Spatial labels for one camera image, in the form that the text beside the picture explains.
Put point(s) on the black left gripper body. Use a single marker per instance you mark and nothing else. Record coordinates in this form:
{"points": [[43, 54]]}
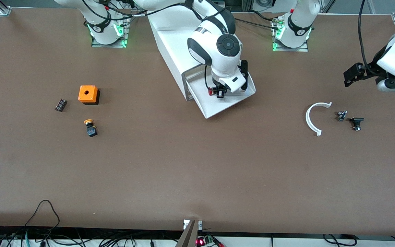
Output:
{"points": [[371, 67]]}

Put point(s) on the red push button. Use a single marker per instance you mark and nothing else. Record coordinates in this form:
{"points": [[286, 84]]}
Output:
{"points": [[211, 92]]}

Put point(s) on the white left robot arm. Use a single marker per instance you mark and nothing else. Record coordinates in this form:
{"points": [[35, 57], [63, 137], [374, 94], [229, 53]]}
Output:
{"points": [[298, 27]]}

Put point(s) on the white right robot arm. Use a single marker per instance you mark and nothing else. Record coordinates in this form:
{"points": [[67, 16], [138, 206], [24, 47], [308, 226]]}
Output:
{"points": [[218, 41]]}

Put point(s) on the black button part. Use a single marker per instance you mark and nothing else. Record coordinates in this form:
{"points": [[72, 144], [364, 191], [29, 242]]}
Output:
{"points": [[356, 121]]}

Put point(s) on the yellow push button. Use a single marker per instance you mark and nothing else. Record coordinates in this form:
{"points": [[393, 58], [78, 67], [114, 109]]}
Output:
{"points": [[90, 128]]}

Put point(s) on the small grey metal part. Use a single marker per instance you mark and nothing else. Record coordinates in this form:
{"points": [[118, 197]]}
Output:
{"points": [[341, 115]]}

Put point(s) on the circuit board with red light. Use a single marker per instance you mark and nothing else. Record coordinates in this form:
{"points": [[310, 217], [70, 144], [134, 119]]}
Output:
{"points": [[204, 240]]}

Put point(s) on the small black terminal block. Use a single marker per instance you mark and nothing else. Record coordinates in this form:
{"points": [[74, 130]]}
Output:
{"points": [[60, 105]]}

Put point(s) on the white curved plastic bracket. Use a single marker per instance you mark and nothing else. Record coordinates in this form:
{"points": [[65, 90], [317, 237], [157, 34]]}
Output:
{"points": [[308, 118]]}

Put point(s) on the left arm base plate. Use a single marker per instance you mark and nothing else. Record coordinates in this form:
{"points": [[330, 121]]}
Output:
{"points": [[275, 46]]}

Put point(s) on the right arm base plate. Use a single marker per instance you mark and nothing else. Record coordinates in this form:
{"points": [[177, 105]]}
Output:
{"points": [[126, 31]]}

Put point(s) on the orange button enclosure box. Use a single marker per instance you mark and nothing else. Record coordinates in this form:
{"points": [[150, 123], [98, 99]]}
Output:
{"points": [[88, 94]]}

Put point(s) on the white post mounting bracket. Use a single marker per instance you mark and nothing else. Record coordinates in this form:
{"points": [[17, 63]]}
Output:
{"points": [[200, 224]]}

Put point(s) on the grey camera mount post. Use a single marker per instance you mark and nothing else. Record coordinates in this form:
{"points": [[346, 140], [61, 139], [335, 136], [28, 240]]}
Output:
{"points": [[188, 236]]}

